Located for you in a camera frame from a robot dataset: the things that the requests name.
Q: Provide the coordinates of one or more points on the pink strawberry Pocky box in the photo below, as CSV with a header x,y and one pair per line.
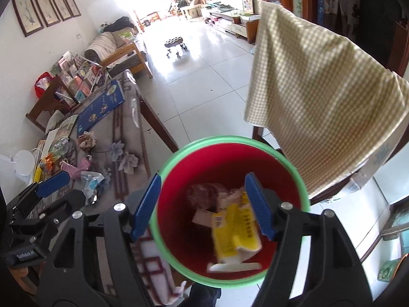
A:
x,y
204,199

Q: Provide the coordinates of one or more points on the low TV cabinet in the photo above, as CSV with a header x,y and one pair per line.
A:
x,y
232,21

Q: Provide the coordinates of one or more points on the brown red wrapper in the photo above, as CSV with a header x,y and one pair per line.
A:
x,y
86,141

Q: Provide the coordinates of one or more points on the pink plastic bag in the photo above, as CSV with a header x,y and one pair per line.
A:
x,y
75,171

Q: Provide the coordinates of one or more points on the orange snack chip bag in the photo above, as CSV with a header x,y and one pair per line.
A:
x,y
47,164

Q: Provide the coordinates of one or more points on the beige checkered cloth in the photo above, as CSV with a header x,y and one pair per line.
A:
x,y
323,98

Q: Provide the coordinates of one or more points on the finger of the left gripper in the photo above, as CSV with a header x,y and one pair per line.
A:
x,y
48,186
48,219

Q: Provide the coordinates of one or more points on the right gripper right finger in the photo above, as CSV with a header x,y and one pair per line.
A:
x,y
335,276

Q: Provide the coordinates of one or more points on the blue picture book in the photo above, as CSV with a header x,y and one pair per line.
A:
x,y
109,99

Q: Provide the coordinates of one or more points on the green textbook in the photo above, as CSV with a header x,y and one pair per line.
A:
x,y
64,130

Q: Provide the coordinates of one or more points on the small round stool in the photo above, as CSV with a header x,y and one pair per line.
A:
x,y
174,42

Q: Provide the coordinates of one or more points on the framed wall picture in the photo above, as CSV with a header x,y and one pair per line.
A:
x,y
62,9
48,12
73,8
27,16

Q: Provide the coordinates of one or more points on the silver foil wrapper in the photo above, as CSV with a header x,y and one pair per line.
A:
x,y
91,182

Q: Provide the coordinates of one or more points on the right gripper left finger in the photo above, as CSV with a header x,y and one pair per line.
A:
x,y
92,264

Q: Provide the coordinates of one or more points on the magazine display rack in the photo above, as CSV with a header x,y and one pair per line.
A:
x,y
80,76

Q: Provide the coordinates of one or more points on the red bag by wall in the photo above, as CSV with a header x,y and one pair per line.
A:
x,y
42,84

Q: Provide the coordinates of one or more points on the wooden chair white cushion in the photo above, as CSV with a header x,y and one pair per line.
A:
x,y
49,103

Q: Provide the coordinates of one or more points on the sofa with wooden frame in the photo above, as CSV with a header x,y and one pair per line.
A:
x,y
119,48

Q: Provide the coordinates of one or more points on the white blue paper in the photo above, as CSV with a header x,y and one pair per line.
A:
x,y
60,147

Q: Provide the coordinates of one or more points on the yellow cardboard medicine box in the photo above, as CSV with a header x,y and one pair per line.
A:
x,y
234,230

